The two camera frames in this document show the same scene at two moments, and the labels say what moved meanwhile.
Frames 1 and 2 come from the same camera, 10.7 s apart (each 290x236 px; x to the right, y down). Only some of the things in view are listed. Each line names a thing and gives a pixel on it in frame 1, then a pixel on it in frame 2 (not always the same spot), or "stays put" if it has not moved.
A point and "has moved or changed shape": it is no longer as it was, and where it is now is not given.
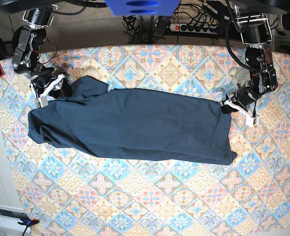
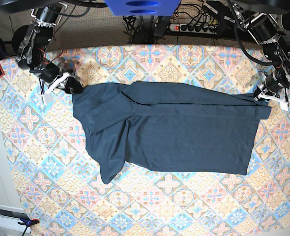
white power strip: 193,28 stays put
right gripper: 246,95 → 274,82
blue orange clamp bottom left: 27,222 stays put
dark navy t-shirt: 88,117 has moved or changed shape
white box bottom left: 9,216 stays put
